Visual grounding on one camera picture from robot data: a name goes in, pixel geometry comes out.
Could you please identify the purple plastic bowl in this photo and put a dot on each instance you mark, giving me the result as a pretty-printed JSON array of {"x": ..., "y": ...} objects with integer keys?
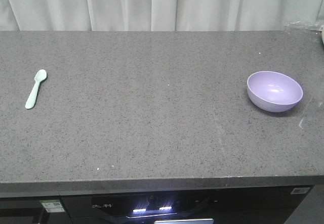
[{"x": 273, "y": 91}]

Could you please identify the white curtain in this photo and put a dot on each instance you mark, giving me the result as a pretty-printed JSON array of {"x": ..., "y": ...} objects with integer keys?
[{"x": 161, "y": 15}]

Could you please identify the light green plastic spoon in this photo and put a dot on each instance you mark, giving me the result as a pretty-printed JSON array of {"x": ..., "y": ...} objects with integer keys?
[{"x": 40, "y": 76}]

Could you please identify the black drawer sterilizer cabinet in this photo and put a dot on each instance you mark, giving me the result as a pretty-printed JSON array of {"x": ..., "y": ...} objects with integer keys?
[{"x": 229, "y": 205}]

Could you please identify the black built-in dishwasher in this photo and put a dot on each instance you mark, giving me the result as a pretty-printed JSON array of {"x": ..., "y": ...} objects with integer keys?
[{"x": 33, "y": 210}]

